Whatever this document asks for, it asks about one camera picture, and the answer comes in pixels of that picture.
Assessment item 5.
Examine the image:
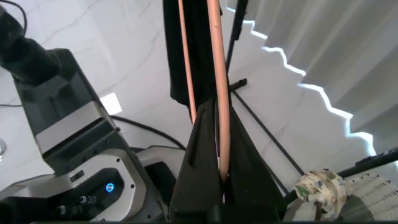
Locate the cream printed garment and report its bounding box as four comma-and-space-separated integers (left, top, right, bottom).
294, 169, 348, 220

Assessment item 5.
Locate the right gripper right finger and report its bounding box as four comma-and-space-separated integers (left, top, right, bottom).
223, 105, 287, 222

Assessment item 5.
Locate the black clothes rack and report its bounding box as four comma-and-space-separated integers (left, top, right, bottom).
225, 0, 398, 205

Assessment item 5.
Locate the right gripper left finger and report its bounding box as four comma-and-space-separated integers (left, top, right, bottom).
169, 99, 223, 222

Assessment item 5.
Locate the black garment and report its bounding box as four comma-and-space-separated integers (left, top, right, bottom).
162, 0, 229, 113

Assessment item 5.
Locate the white laundry basket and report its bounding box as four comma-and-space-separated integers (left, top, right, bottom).
282, 173, 398, 222

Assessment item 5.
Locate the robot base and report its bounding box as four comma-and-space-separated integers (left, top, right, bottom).
0, 48, 187, 222

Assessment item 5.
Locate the pink clothes hanger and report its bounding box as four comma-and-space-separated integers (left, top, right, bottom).
177, 0, 231, 183

